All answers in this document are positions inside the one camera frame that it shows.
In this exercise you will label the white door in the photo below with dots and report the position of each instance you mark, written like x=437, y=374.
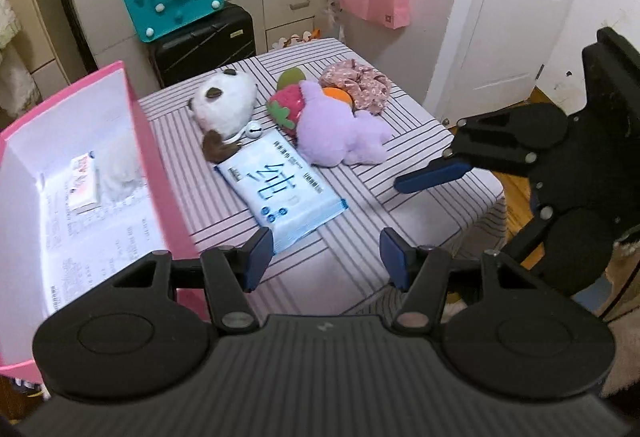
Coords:
x=525, y=17

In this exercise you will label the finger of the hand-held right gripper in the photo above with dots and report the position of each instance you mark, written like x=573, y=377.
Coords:
x=530, y=232
x=430, y=177

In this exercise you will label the pink strawberry plush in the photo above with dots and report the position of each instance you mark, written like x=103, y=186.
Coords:
x=287, y=106

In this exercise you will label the orange plush ball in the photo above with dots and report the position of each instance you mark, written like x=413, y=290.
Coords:
x=336, y=94

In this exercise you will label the white brown panda plush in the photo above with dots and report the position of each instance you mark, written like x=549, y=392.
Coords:
x=225, y=97

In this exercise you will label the purple plush toy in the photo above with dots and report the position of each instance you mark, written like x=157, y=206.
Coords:
x=330, y=127

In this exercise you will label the small orange white toy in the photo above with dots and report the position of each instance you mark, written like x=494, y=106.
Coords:
x=305, y=37

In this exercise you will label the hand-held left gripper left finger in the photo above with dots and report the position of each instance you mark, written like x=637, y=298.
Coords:
x=258, y=256

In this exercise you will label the green plush ball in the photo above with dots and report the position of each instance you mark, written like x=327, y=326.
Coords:
x=290, y=78

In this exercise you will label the black hard suitcase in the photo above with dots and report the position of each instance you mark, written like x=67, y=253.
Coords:
x=200, y=47

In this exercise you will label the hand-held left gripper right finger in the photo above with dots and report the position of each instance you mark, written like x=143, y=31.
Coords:
x=394, y=257

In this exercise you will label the cream lace cloth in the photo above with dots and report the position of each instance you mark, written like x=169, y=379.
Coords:
x=15, y=57

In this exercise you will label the small white red carton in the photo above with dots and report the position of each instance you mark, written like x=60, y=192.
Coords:
x=82, y=184

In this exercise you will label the light blue wet wipes pack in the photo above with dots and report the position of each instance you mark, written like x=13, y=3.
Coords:
x=280, y=187

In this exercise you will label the small white hanging ornament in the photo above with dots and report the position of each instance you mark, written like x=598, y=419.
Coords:
x=331, y=12

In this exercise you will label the floral fabric scrunchie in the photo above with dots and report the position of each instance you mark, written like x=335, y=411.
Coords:
x=365, y=84

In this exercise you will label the printed paper sheet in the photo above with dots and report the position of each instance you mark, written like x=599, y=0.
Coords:
x=100, y=247

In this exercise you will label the white round bell charm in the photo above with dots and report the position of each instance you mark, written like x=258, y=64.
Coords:
x=253, y=131

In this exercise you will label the pink storage box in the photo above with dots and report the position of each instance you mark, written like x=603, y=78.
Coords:
x=150, y=157

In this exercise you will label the striped pink tablecloth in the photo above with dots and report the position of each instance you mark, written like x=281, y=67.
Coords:
x=425, y=137

